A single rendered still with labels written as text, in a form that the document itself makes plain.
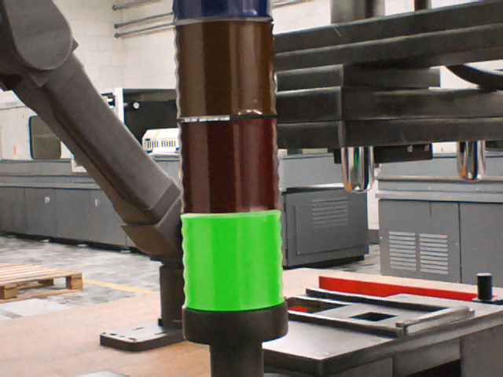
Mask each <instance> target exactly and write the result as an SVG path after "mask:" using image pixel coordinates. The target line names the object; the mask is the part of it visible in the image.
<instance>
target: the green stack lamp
mask: <svg viewBox="0 0 503 377"><path fill-rule="evenodd" d="M280 216H281V212H280V211H279V210H266V211H257V212H248V213H233V214H183V215H181V219H182V223H183V224H182V235H183V241H182V248H183V251H184V255H183V259H182V261H183V264H184V266H185V269H184V273H183V276H184V278H185V286H184V292H185V296H186V298H185V306H187V307H189V308H191V309H199V310H207V311H210V310H250V309H261V308H266V307H271V306H276V305H278V304H281V303H282V302H283V301H284V296H283V294H282V291H283V287H284V284H283V280H282V273H283V269H282V265H281V261H282V257H283V255H282V253H281V243H282V239H281V234H280V233H281V223H280Z"/></svg>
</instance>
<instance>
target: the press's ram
mask: <svg viewBox="0 0 503 377"><path fill-rule="evenodd" d="M329 9H330V24H329V25H323V26H318V27H310V28H304V29H299V30H294V31H285V32H280V33H276V34H274V38H275V43H274V51H275V53H276V56H275V60H274V64H275V67H276V74H275V76H277V92H275V93H276V96H277V105H276V109H277V115H271V116H259V117H244V118H229V120H238V119H277V132H278V135H277V146H278V150H289V149H318V148H333V153H334V163H335V164H342V182H343V186H344V188H345V189H346V190H347V191H348V192H351V193H354V194H362V193H366V192H368V191H369V190H371V189H372V188H373V184H374V181H375V174H374V172H381V171H382V163H399V162H410V161H421V160H432V159H433V143H447V142H456V156H457V174H458V177H459V178H460V179H461V180H463V181H468V182H475V181H479V180H480V179H482V178H483V177H484V174H485V171H486V156H485V141H492V140H503V91H500V90H496V89H495V88H465V87H440V70H439V68H434V67H441V66H448V65H456V64H471V63H479V62H486V61H494V60H503V0H478V1H474V2H464V3H459V4H454V5H445V6H440V7H435V8H430V9H421V10H416V11H410V12H405V13H397V14H391V15H386V7H385V0H329Z"/></svg>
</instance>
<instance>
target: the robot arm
mask: <svg viewBox="0 0 503 377"><path fill-rule="evenodd" d="M78 46H79V44H78V42H77V41H76V40H75V39H74V38H73V34H72V28H71V25H70V23H69V21H68V18H67V17H66V16H65V15H64V13H63V12H62V10H61V8H60V7H59V5H58V4H57V3H56V2H55V0H0V89H1V90H2V91H3V92H6V91H11V90H12V91H13V93H14V94H15V95H16V96H17V97H18V99H19V100H20V101H21V102H22V103H23V104H24V105H25V106H27V107H28V108H29V109H31V110H32V111H33V112H34V113H35V114H36V115H37V116H38V117H39V118H40V119H42V120H43V122H44V123H45V124H46V125H47V126H48V127H49V128H50V129H51V130H52V131H53V132H54V133H55V134H56V136H57V137H58V138H59V139H60V140H61V142H62V143H63V144H64V146H65V147H66V148H67V149H68V150H69V152H70V153H71V154H72V155H73V156H74V157H75V158H76V159H77V160H78V161H79V162H80V163H81V164H82V166H83V167H84V168H85V170H86V172H87V173H88V174H89V175H90V176H91V177H92V178H93V179H94V181H95V182H96V183H97V185H98V186H99V187H100V188H101V190H102V191H103V193H104V194H105V195H106V196H107V197H108V198H109V200H110V201H111V203H112V206H113V209H114V210H115V212H116V213H117V214H118V215H119V216H120V217H121V219H122V222H121V223H120V224H119V227H120V228H121V229H122V230H123V231H124V232H125V234H126V235H127V236H128V237H129V238H130V240H131V241H132V242H133V243H134V244H135V246H136V247H137V248H138V249H139V250H140V251H142V252H145V253H146V254H149V259H150V261H152V262H161V264H163V265H162V266H160V267H159V271H160V305H161V314H160V315H159V316H158V321H157V322H153V323H149V324H141V325H137V326H133V327H128V328H122V329H118V330H114V331H107V332H102V333H100V344H101V345H104V346H110V347H113V348H117V349H121V350H126V351H129V352H139V351H144V350H150V349H154V348H158V347H161V346H167V345H171V344H175V343H179V342H185V341H187V340H185V339H184V336H183V326H182V307H183V306H184V305H185V298H186V296H185V292H184V286H185V278H184V276H183V273H184V269H185V266H184V264H183V261H182V259H183V255H184V251H183V248H182V241H183V235H182V224H183V223H182V219H181V215H183V214H187V213H182V212H180V211H181V208H182V202H181V199H180V194H181V187H180V185H178V184H177V182H176V181H175V180H174V179H173V177H172V176H170V175H169V173H167V172H166V171H165V170H164V169H162V168H161V167H160V166H159V165H158V164H157V163H156V161H155V160H154V159H152V158H151V157H150V155H149V154H148V153H147V152H146V151H145V150H144V149H143V147H142V146H141V145H140V144H139V143H138V141H137V140H136V139H135V137H134V136H133V134H132V133H131V132H130V131H129V130H128V129H127V127H126V126H125V125H124V122H123V121H122V120H121V119H120V118H119V116H118V115H117V114H116V113H115V112H114V111H113V110H112V108H111V107H110V105H109V104H108V103H107V101H106V100H105V99H104V98H103V97H102V95H101V94H100V92H99V91H98V90H97V88H96V86H95V85H94V84H93V82H92V81H91V80H90V78H89V77H88V75H87V74H86V72H85V68H84V66H83V63H82V61H81V60H80V59H79V57H78V56H77V55H76V54H75V52H74V51H75V50H76V48H77V47H78Z"/></svg>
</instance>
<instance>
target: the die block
mask: <svg viewBox="0 0 503 377"><path fill-rule="evenodd" d="M263 369H264V373H276V374H282V375H288V376H292V377H319V376H316V375H310V374H306V373H302V372H296V371H292V370H288V369H284V368H279V367H275V366H271V365H268V364H263ZM322 377H503V324H499V325H497V326H493V327H491V328H486V329H483V330H480V331H476V332H473V333H471V334H467V335H462V336H460V337H456V338H454V339H449V340H446V341H443V342H438V343H436V344H433V345H430V346H425V347H423V348H420V349H417V350H412V351H409V352H406V353H399V354H396V355H394V356H391V357H386V358H383V359H380V360H377V361H373V362H369V363H367V364H362V365H359V366H357V367H354V368H349V369H346V370H343V371H340V372H335V373H332V374H330V375H325V376H322Z"/></svg>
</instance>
